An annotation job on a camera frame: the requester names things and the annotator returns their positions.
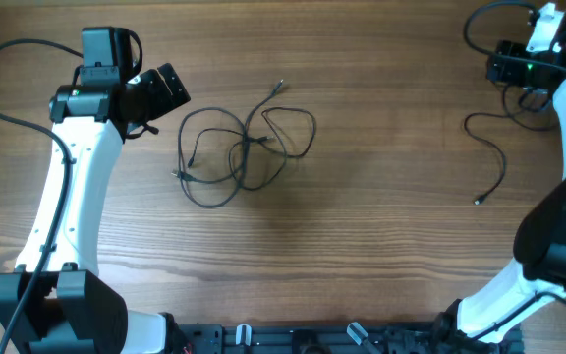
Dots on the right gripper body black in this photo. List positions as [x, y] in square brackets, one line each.
[516, 66]

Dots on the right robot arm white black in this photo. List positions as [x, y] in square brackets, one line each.
[536, 275]

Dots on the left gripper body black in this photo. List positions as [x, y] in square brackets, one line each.
[153, 97]

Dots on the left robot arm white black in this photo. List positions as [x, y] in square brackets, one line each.
[53, 301]

